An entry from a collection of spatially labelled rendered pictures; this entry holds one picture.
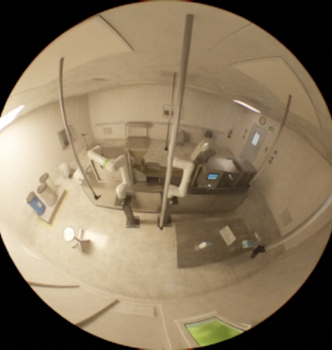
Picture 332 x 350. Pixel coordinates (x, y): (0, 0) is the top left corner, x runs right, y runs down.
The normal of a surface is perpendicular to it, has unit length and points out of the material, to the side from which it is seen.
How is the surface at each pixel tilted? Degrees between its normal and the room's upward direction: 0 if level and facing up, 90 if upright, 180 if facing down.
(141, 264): 0
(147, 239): 0
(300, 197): 90
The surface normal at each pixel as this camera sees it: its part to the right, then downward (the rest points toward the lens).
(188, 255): 0.09, -0.73
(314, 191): -1.00, -0.07
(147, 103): 0.01, 0.67
